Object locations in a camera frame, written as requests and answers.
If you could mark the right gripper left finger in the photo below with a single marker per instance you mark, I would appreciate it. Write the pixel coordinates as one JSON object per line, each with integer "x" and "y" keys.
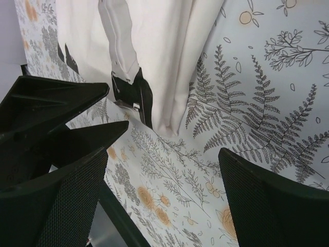
{"x": 56, "y": 209}

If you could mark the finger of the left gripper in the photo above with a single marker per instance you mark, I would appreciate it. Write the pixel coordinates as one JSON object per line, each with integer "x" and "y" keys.
{"x": 34, "y": 100}
{"x": 30, "y": 154}

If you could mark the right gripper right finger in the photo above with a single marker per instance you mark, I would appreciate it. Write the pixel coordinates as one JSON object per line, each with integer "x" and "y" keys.
{"x": 270, "y": 210}

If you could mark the white t shirt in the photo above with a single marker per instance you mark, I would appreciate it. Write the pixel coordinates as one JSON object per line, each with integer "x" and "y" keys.
{"x": 146, "y": 51}

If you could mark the floral patterned table mat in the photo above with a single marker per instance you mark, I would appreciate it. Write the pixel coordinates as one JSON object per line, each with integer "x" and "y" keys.
{"x": 259, "y": 89}

